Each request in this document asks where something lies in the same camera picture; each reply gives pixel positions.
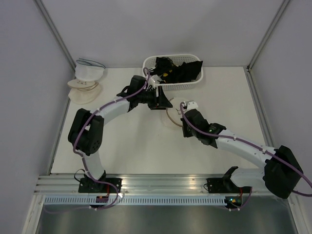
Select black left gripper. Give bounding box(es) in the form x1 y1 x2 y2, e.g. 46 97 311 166
137 86 173 111

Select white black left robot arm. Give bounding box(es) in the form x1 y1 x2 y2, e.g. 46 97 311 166
68 75 172 193

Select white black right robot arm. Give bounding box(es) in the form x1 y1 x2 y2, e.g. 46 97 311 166
181 108 304 199

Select flat cream laundry bag upper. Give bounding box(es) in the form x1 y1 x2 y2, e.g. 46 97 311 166
67 79 98 91

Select black garments in basket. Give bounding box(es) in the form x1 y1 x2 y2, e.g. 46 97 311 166
149 57 203 84

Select white perforated plastic basket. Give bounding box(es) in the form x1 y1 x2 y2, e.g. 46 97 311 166
142 54 203 91

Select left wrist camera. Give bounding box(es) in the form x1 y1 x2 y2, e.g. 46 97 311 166
148 75 162 88

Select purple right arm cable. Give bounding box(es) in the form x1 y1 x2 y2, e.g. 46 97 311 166
179 102 312 213

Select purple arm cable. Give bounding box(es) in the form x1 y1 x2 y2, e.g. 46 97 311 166
179 102 312 213
42 67 150 215

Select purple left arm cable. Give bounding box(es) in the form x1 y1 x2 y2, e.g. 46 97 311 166
42 67 150 215

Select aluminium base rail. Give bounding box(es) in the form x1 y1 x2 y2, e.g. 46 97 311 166
34 173 299 195

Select right aluminium frame post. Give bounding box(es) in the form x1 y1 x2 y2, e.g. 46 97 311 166
246 0 292 73

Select aluminium frame post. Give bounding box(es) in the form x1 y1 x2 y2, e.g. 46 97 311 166
246 0 292 73
33 0 76 71

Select white slotted cable duct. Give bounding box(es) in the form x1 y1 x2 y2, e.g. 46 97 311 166
44 195 226 206

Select left aluminium frame post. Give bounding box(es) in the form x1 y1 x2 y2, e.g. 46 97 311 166
33 0 76 71

